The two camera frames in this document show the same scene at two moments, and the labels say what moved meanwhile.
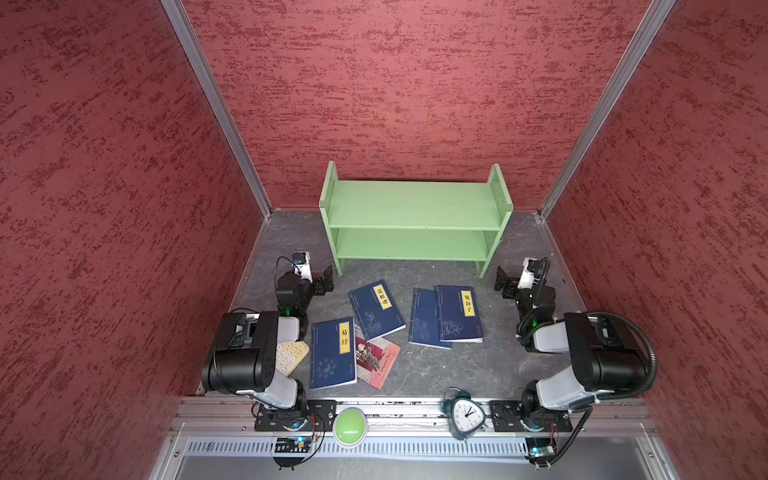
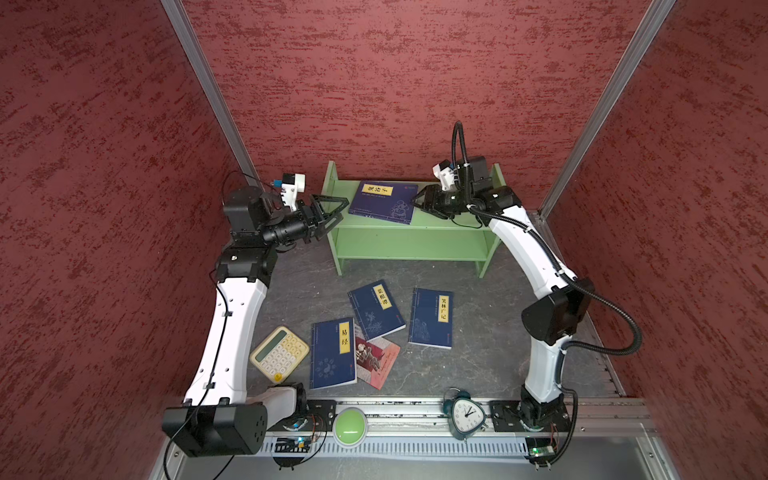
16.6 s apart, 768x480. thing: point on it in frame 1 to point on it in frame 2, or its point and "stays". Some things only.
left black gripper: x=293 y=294 to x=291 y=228
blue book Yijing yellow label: x=333 y=353 stays
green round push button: x=350 y=427 stays
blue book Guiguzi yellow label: x=458 y=316 to x=385 y=200
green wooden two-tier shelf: x=407 y=220 stays
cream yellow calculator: x=289 y=356 stays
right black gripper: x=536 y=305 to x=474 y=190
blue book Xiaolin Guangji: x=424 y=320 stays
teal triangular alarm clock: x=465 y=415 stays
